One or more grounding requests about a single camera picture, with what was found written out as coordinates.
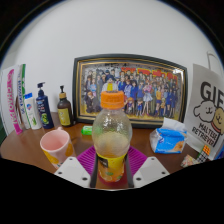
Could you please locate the tall pink printed box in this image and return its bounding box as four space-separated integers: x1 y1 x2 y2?
6 66 24 136

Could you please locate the colourful puzzle cube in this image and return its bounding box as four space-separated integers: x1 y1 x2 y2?
196 144 212 164

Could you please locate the blue tissue pack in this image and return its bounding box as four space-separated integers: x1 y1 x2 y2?
149 117 188 155

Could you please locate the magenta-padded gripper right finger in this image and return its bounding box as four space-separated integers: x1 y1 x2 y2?
124 145 171 189

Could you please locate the white shampoo bottle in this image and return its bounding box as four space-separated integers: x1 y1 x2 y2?
23 92 43 131

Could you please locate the dark blue pump bottle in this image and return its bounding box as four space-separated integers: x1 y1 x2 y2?
35 81 55 130

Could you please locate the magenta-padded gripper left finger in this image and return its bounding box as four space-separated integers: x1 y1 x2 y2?
54 145 99 189

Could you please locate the orange-capped juice bottle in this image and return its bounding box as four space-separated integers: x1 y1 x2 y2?
91 90 134 183

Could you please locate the small flat snack packet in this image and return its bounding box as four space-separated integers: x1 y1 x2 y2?
180 154 201 168

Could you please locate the green crate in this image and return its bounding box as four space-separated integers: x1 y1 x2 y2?
0 116 7 146

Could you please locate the pink and yellow mug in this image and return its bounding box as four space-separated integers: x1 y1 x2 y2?
39 126 77 169

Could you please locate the small green packet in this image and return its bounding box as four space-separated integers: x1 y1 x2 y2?
80 125 94 136

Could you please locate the tall white printed box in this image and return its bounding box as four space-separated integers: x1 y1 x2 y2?
16 63 33 130

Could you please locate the framed group picture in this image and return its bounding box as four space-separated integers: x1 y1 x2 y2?
72 53 189 129

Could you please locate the white paper gift bag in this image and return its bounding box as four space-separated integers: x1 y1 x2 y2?
183 50 224 158

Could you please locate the brown pump bottle yellow label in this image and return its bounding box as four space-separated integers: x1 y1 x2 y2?
56 84 74 128

